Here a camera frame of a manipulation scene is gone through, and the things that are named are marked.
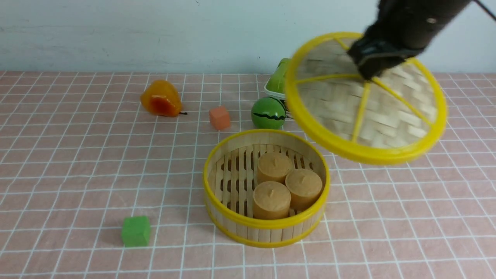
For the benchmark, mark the tan cylinder bun front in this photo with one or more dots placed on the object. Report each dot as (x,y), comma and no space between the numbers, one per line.
(271,201)

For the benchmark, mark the green watermelon toy ball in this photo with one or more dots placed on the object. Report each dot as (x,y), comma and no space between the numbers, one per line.
(268,113)

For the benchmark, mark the green toy in white tray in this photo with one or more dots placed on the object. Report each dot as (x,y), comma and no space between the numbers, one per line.
(274,87)

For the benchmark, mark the orange foam cube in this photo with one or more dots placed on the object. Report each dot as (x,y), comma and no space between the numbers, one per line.
(219,118)

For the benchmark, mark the tan cylinder bun right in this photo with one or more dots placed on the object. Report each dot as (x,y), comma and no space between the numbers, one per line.
(305,187)

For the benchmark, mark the woven bamboo steamer lid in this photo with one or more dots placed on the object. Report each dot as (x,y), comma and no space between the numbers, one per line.
(392,119)

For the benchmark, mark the green foam block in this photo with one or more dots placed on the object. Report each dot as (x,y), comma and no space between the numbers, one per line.
(136,231)

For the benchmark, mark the tan cylinder bun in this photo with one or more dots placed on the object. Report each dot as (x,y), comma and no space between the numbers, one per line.
(273,166)
(305,187)
(271,201)

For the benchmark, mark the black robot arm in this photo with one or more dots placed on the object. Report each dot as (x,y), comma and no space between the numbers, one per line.
(427,17)

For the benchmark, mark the tan cylinder bun back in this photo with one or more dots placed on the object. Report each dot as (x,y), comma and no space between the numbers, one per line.
(273,166)

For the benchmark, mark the orange toy pear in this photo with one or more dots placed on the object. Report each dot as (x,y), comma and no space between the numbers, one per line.
(161,98)

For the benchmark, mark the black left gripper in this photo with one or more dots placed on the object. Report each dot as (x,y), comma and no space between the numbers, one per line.
(384,46)

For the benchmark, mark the yellow-rimmed bamboo steamer basket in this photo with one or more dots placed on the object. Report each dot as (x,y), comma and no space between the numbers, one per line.
(229,178)

